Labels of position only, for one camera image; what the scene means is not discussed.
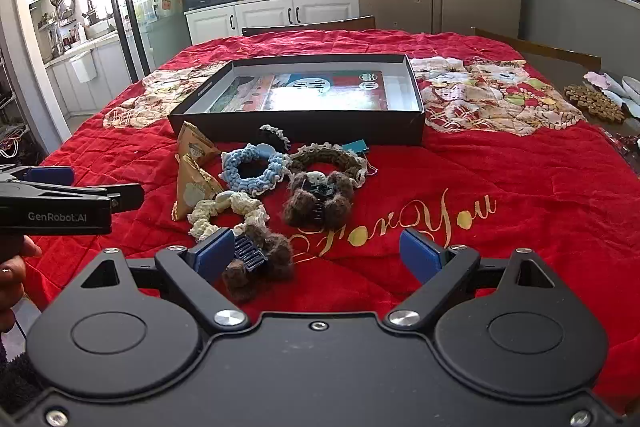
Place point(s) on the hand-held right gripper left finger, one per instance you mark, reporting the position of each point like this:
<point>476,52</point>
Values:
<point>215,252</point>

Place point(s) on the gold snack packet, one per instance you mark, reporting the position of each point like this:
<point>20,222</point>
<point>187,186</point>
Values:
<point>192,139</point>
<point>192,187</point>

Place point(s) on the blue crochet scrunchie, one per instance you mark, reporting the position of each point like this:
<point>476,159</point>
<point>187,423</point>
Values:
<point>235,167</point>

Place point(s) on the red printed blanket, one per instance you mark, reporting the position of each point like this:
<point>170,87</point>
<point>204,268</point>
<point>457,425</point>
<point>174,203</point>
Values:
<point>450,167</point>

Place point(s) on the cork trivet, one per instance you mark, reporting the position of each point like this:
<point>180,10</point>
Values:
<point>595,104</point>

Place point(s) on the teal binder clip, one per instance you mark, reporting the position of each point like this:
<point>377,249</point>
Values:
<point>359,147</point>

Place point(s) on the black crochet scrunchie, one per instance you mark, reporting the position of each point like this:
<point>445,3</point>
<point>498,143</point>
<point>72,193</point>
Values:
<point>272,137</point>

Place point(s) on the black shallow cardboard box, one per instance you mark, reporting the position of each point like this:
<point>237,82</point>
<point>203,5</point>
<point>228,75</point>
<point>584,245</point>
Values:
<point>300,129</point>

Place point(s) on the cream crochet scrunchie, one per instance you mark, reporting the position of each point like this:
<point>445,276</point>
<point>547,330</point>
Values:
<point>205,212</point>

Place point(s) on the olive crochet scrunchie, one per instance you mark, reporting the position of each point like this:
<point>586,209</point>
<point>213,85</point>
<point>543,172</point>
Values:
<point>320,152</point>

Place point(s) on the dark wooden chair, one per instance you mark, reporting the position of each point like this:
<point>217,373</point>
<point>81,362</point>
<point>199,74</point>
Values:
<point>550,49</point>

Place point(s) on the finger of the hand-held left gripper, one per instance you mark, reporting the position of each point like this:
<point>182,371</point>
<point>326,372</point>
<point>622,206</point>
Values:
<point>125,197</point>
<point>50,177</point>

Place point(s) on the white kitchen cabinet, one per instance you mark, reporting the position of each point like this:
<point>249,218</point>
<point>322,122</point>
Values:
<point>270,14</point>

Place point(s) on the pink scalloped coaster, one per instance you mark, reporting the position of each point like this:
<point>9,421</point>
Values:
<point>595,79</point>

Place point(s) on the person's left hand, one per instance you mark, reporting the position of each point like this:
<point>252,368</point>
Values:
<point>12,282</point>

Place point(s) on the white hanging trash bin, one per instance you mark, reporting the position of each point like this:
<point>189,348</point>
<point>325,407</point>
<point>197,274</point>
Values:
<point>82,67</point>

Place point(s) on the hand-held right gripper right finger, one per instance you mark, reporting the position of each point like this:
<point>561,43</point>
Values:
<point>420,254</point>

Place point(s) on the wooden chair back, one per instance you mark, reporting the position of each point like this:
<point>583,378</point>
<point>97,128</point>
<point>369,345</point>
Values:
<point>310,27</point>

